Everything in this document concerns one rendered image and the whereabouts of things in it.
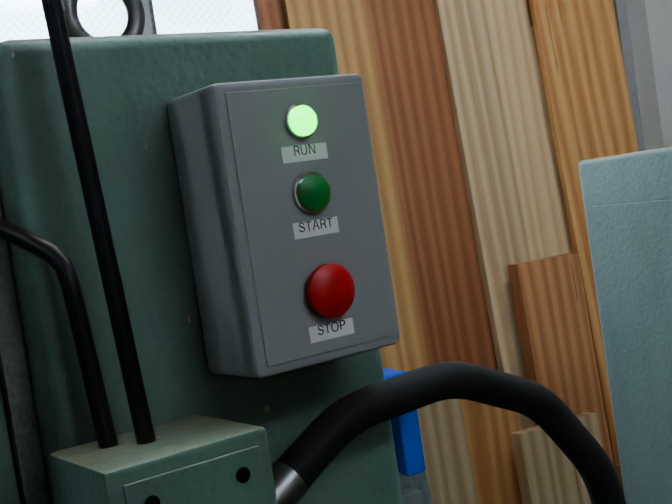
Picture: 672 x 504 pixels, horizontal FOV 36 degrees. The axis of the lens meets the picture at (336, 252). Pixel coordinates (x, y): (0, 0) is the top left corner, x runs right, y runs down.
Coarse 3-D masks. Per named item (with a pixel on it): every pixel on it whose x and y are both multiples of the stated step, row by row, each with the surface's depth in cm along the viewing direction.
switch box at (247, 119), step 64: (192, 128) 58; (256, 128) 56; (320, 128) 59; (192, 192) 59; (256, 192) 56; (192, 256) 60; (256, 256) 56; (320, 256) 58; (384, 256) 61; (256, 320) 56; (320, 320) 58; (384, 320) 60
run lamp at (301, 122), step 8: (296, 104) 57; (304, 104) 58; (288, 112) 57; (296, 112) 57; (304, 112) 57; (312, 112) 58; (288, 120) 57; (296, 120) 57; (304, 120) 57; (312, 120) 58; (288, 128) 57; (296, 128) 57; (304, 128) 57; (312, 128) 58; (296, 136) 57; (304, 136) 58
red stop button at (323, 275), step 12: (324, 264) 58; (336, 264) 58; (312, 276) 57; (324, 276) 57; (336, 276) 57; (348, 276) 58; (312, 288) 57; (324, 288) 57; (336, 288) 57; (348, 288) 58; (312, 300) 57; (324, 300) 57; (336, 300) 57; (348, 300) 58; (324, 312) 57; (336, 312) 57
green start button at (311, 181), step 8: (304, 176) 58; (312, 176) 57; (320, 176) 58; (296, 184) 57; (304, 184) 57; (312, 184) 57; (320, 184) 58; (328, 184) 58; (296, 192) 57; (304, 192) 57; (312, 192) 57; (320, 192) 58; (328, 192) 58; (296, 200) 57; (304, 200) 57; (312, 200) 57; (320, 200) 58; (328, 200) 58; (304, 208) 57; (312, 208) 57; (320, 208) 58
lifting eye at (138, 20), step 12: (72, 0) 68; (132, 0) 70; (72, 12) 68; (132, 12) 70; (144, 12) 71; (72, 24) 68; (132, 24) 70; (144, 24) 71; (72, 36) 68; (84, 36) 68
